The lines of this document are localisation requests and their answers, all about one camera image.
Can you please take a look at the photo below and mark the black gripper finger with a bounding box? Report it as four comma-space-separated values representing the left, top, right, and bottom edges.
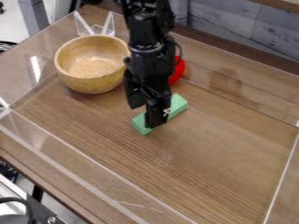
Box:
124, 77, 145, 109
144, 90, 172, 129

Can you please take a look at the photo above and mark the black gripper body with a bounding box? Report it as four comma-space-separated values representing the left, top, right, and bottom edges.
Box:
122, 43, 177, 102

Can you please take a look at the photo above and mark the green rectangular block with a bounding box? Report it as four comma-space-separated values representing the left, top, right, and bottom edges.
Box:
130, 94, 188, 136

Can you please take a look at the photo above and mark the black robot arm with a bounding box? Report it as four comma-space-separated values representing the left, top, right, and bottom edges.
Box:
120, 0, 176, 129

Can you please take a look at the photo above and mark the light wooden bowl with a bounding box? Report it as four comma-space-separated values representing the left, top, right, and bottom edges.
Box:
53, 35, 129, 95

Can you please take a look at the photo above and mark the red knitted toy fruit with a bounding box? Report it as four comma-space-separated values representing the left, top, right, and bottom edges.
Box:
168, 56, 185, 85

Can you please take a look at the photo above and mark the clear acrylic tray enclosure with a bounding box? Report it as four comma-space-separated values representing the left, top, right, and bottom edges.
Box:
0, 17, 299, 224

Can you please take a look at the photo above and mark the grey table leg post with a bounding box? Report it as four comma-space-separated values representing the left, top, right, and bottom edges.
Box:
17, 0, 50, 36

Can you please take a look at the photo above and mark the black metal bracket lower left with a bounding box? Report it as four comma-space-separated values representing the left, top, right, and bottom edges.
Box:
26, 196, 67, 224

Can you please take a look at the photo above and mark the black cable at lower left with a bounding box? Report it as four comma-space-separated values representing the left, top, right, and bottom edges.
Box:
0, 197, 33, 224

